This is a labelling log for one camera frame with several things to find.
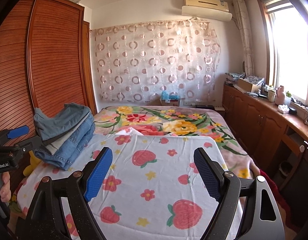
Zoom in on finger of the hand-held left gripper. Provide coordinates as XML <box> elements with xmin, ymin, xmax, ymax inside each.
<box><xmin>0</xmin><ymin>125</ymin><xmax>30</xmax><ymax>145</ymax></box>
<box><xmin>12</xmin><ymin>135</ymin><xmax>42</xmax><ymax>153</ymax></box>

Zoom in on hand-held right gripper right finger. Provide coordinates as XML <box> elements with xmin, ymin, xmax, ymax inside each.
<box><xmin>193</xmin><ymin>147</ymin><xmax>286</xmax><ymax>240</ymax></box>

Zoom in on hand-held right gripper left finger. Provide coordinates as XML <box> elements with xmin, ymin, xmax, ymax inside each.
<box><xmin>16</xmin><ymin>146</ymin><xmax>114</xmax><ymax>240</ymax></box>

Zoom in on blue-grey pants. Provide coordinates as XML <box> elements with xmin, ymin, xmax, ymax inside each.
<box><xmin>34</xmin><ymin>102</ymin><xmax>92</xmax><ymax>140</ymax></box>

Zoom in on grey folded pants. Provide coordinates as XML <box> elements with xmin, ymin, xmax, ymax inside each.
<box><xmin>45</xmin><ymin>130</ymin><xmax>82</xmax><ymax>155</ymax></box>

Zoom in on black folded pants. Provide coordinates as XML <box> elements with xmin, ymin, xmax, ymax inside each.
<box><xmin>42</xmin><ymin>126</ymin><xmax>82</xmax><ymax>147</ymax></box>

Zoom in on person's left hand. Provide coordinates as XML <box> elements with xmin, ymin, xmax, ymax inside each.
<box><xmin>0</xmin><ymin>172</ymin><xmax>12</xmax><ymax>203</ymax></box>

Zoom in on yellow plush toy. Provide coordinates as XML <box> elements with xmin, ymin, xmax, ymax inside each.
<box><xmin>23</xmin><ymin>151</ymin><xmax>43</xmax><ymax>177</ymax></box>

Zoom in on stack of folded clothes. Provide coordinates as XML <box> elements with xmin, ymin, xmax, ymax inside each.
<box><xmin>31</xmin><ymin>116</ymin><xmax>96</xmax><ymax>170</ymax></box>

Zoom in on strawberry print bed sheet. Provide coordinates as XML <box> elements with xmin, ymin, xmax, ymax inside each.
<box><xmin>9</xmin><ymin>134</ymin><xmax>246</xmax><ymax>240</ymax></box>

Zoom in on floral blanket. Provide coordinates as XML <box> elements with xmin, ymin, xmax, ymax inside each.
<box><xmin>93</xmin><ymin>105</ymin><xmax>261</xmax><ymax>180</ymax></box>

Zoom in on dark red cloth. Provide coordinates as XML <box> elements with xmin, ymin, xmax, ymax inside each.
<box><xmin>258</xmin><ymin>169</ymin><xmax>292</xmax><ymax>205</ymax></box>

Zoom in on wooden cabinet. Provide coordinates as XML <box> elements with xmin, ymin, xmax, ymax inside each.
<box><xmin>222</xmin><ymin>82</ymin><xmax>308</xmax><ymax>190</ymax></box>

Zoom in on small trash bin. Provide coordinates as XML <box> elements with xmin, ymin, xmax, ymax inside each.
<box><xmin>279</xmin><ymin>161</ymin><xmax>293</xmax><ymax>179</ymax></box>

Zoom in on box with blue bag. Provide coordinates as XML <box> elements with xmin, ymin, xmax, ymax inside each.
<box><xmin>160</xmin><ymin>91</ymin><xmax>181</xmax><ymax>107</ymax></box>

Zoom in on wooden louvred wardrobe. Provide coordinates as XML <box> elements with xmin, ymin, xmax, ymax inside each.
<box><xmin>0</xmin><ymin>0</ymin><xmax>97</xmax><ymax>195</ymax></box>

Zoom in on cardboard box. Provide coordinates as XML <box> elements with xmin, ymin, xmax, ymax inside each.
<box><xmin>237</xmin><ymin>78</ymin><xmax>262</xmax><ymax>93</ymax></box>

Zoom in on pile of small boxes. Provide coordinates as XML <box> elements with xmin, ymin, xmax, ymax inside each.
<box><xmin>224</xmin><ymin>72</ymin><xmax>246</xmax><ymax>85</ymax></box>

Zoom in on floral patterned cloth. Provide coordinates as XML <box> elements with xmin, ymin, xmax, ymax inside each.
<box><xmin>245</xmin><ymin>76</ymin><xmax>265</xmax><ymax>85</ymax></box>

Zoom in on circle pattern curtain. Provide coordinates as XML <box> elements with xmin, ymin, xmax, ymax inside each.
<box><xmin>91</xmin><ymin>17</ymin><xmax>221</xmax><ymax>103</ymax></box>

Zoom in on wooden framed window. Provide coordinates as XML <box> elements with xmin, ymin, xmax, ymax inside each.
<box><xmin>257</xmin><ymin>0</ymin><xmax>308</xmax><ymax>105</ymax></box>

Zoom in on patterned window curtain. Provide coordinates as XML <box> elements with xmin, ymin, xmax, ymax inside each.
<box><xmin>232</xmin><ymin>0</ymin><xmax>255</xmax><ymax>77</ymax></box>

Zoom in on white air deflector panel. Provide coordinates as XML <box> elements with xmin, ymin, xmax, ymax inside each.
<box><xmin>181</xmin><ymin>5</ymin><xmax>233</xmax><ymax>22</ymax></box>

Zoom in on beige air conditioner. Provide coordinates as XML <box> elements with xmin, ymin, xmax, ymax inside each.
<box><xmin>184</xmin><ymin>0</ymin><xmax>229</xmax><ymax>9</ymax></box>

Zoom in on tangle of cables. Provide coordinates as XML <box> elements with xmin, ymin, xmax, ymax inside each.
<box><xmin>292</xmin><ymin>99</ymin><xmax>308</xmax><ymax>124</ymax></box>

